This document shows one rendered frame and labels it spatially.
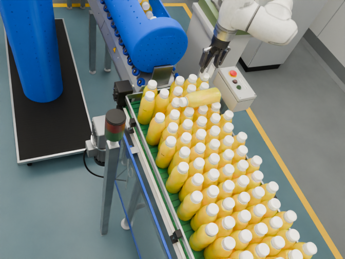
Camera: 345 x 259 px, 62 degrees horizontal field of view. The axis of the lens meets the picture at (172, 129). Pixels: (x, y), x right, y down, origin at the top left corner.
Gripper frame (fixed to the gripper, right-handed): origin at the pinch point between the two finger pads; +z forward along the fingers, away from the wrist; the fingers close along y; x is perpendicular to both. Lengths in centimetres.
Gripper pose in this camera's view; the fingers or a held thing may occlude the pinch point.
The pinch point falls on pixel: (207, 71)
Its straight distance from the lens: 136.6
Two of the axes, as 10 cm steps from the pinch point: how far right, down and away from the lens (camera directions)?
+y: -8.9, 2.0, -4.0
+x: 3.9, 8.0, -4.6
